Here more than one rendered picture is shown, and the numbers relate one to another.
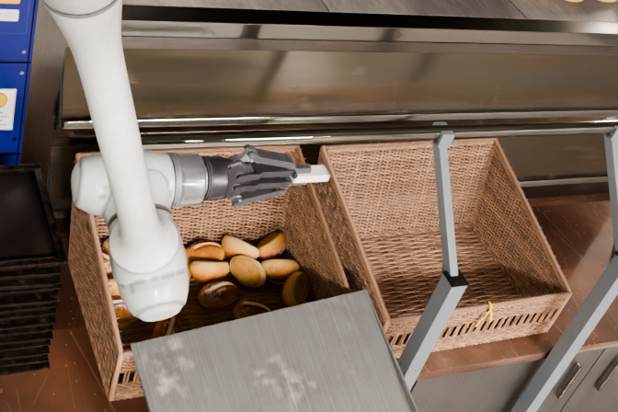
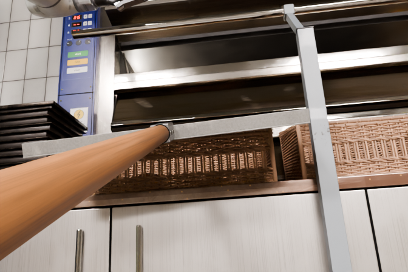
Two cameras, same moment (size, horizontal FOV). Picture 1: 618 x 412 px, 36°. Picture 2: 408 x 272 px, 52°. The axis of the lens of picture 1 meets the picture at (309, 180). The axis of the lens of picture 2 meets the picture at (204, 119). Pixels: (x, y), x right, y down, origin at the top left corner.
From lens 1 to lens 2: 2.07 m
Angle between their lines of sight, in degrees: 69
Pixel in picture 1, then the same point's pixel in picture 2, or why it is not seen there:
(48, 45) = (105, 89)
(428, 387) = (390, 206)
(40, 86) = (103, 112)
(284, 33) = (227, 68)
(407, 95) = (330, 96)
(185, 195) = not seen: outside the picture
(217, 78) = (198, 100)
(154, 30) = (155, 75)
